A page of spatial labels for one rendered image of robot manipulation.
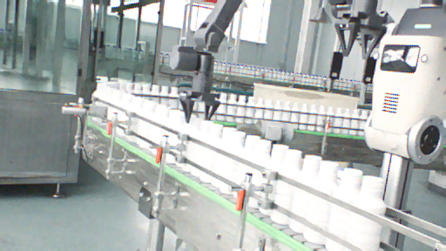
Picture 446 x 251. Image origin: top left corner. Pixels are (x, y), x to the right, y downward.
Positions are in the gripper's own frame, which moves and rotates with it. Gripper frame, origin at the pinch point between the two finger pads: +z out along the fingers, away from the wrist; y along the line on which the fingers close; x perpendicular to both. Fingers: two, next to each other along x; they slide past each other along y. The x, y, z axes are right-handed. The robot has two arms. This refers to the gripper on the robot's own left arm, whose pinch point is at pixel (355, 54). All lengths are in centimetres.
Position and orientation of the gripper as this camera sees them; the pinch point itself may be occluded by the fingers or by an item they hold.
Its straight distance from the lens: 122.4
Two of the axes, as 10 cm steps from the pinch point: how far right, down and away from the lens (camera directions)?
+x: -5.3, -2.0, 8.2
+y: 8.3, 0.3, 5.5
